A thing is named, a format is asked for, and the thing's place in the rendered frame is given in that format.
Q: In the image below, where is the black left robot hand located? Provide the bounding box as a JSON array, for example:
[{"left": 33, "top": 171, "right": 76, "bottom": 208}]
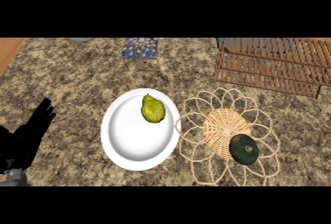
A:
[{"left": 0, "top": 97, "right": 57, "bottom": 171}]

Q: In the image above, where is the woven wicker flower placemat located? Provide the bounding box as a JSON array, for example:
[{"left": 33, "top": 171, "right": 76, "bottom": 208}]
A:
[{"left": 172, "top": 87, "right": 282, "bottom": 187}]

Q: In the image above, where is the dark green round tomato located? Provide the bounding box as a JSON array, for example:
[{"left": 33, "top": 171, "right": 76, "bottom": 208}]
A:
[{"left": 227, "top": 133, "right": 260, "bottom": 166}]

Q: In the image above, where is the brown wooden tiered shelf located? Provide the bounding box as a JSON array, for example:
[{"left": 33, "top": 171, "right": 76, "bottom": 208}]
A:
[{"left": 212, "top": 37, "right": 331, "bottom": 99}]

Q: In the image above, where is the white round plate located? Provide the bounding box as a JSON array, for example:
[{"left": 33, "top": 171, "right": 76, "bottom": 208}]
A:
[{"left": 98, "top": 87, "right": 181, "bottom": 172}]

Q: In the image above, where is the brown wooden board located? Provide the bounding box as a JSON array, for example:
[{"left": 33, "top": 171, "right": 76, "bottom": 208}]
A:
[{"left": 0, "top": 37, "right": 26, "bottom": 76}]

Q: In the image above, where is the yellow-green pear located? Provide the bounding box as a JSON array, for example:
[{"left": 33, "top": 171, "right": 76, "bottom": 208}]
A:
[{"left": 140, "top": 94, "right": 166, "bottom": 124}]

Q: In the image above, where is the grey rounded object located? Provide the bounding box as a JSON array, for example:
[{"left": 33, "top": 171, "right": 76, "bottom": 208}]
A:
[{"left": 67, "top": 37, "right": 96, "bottom": 43}]

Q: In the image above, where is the colourful patterned box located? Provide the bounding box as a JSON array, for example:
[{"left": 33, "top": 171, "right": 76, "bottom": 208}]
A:
[{"left": 119, "top": 37, "right": 161, "bottom": 60}]

